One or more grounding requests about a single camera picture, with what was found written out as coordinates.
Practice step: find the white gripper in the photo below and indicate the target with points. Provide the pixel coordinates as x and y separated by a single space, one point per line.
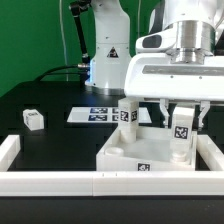
153 76

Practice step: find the white square tabletop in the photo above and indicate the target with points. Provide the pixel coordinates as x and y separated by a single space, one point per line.
150 152

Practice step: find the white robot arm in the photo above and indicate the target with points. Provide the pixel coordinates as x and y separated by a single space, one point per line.
174 62

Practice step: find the fiducial marker sheet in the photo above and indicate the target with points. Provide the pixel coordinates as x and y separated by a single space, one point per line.
103 115

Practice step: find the white U-shaped obstacle fence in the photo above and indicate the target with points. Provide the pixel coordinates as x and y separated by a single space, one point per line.
95 183

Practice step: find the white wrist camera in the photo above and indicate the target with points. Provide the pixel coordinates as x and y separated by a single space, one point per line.
157 42

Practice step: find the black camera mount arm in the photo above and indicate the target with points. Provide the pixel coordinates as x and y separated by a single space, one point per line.
77 8

